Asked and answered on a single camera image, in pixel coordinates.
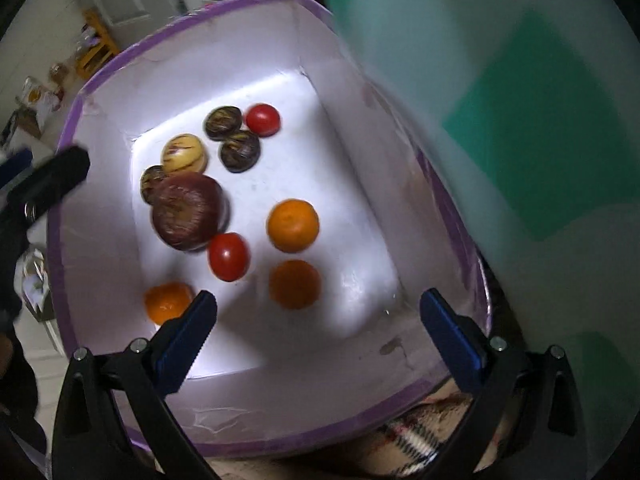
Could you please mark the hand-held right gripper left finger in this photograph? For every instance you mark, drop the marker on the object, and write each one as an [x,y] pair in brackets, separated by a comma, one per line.
[185,342]

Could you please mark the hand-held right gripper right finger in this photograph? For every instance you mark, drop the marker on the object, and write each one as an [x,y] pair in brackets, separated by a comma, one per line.
[450,342]

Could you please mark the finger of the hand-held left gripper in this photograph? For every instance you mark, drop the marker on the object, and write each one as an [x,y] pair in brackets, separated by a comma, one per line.
[15,165]
[55,180]

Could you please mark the orange mandarin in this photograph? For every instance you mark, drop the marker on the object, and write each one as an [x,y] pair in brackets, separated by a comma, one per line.
[295,284]
[165,302]
[292,225]

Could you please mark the dark striped fruit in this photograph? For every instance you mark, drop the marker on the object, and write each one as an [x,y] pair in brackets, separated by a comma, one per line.
[149,185]

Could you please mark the red cherry tomato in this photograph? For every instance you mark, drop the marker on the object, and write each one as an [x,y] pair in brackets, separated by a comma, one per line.
[229,256]
[262,120]

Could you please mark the large dark purple fruit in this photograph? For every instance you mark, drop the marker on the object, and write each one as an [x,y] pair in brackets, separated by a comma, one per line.
[187,212]

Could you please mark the yellow striped round fruit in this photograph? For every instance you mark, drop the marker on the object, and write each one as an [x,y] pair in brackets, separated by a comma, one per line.
[184,155]

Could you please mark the white box with purple rim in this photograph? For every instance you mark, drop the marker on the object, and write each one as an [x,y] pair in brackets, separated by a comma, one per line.
[325,170]

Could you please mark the cardboard boxes on floor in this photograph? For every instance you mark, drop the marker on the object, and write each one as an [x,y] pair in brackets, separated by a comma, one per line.
[40,95]

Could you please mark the plaid blanket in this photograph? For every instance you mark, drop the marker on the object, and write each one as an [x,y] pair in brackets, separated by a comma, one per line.
[415,435]

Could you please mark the yellow stool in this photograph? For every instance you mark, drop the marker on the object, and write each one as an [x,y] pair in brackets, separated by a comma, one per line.
[97,45]

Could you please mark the green white checked tablecloth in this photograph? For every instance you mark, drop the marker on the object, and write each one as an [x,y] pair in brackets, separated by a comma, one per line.
[525,135]

